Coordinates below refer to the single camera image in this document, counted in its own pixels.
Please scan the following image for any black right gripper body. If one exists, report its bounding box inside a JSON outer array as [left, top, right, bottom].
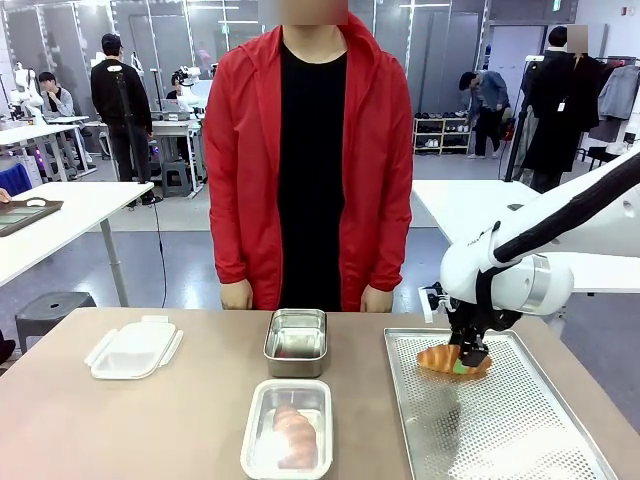
[[446, 298, 490, 352]]

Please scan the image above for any golden croissant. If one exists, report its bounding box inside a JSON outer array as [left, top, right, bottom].
[[271, 403, 320, 472], [416, 344, 494, 384]]

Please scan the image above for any clear plastic clip lid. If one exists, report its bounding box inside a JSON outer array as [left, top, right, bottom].
[[83, 314, 185, 381], [239, 378, 335, 480]]

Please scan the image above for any person's right forearm red sleeve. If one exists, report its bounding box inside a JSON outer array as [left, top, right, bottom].
[[209, 194, 256, 289]]

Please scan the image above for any person's left forearm red sleeve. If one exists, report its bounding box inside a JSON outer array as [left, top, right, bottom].
[[367, 194, 414, 295]]

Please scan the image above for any deep steel container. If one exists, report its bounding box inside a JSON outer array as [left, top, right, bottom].
[[263, 308, 330, 379]]

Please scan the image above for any person's left hand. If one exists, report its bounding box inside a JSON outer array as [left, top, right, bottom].
[[360, 285, 394, 314]]

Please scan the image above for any person's right hand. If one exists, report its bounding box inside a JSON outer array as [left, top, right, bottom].
[[220, 278, 255, 311]]

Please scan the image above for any perforated metal baking tray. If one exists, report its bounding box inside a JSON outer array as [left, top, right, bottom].
[[383, 327, 619, 480]]

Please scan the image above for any white side table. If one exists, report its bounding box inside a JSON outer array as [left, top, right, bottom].
[[0, 180, 156, 309], [409, 178, 640, 295]]

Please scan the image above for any black light stand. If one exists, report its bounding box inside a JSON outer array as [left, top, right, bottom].
[[503, 103, 532, 184]]

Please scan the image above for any white shoe rack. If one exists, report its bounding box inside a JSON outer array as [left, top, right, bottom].
[[411, 114, 475, 157]]

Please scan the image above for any black utility cart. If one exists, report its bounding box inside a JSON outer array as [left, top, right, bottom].
[[584, 144, 632, 174]]

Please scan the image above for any man in denim jacket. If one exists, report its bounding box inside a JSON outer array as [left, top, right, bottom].
[[458, 69, 512, 161]]

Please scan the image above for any person in red jacket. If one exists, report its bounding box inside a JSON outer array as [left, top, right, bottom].
[[201, 0, 415, 314]]

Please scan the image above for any person in black coat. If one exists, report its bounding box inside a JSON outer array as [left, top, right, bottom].
[[518, 24, 609, 196]]

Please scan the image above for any grey hanging jacket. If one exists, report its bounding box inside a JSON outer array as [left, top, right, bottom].
[[596, 64, 640, 122]]

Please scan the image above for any grey plastic stool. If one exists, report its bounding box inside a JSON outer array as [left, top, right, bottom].
[[159, 160, 195, 199]]

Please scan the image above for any dark grey stool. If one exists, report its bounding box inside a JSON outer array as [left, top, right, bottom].
[[13, 291, 98, 355]]

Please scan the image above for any standing man in black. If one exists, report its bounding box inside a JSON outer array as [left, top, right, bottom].
[[89, 32, 164, 207]]

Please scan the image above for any dark brown tray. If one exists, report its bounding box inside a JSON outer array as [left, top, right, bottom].
[[0, 197, 65, 238]]

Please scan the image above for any seated man in grey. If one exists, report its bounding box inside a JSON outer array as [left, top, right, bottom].
[[38, 71, 77, 122]]

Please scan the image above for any white background workbench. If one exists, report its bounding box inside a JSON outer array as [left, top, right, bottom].
[[0, 115, 99, 182]]

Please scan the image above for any blue chair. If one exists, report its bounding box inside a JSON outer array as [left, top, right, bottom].
[[0, 162, 34, 202]]

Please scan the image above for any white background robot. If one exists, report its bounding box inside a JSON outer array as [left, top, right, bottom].
[[9, 61, 46, 126]]

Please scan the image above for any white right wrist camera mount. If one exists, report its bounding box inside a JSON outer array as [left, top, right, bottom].
[[418, 286, 452, 325]]

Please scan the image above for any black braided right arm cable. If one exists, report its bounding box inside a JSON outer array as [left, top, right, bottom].
[[491, 148, 640, 265]]

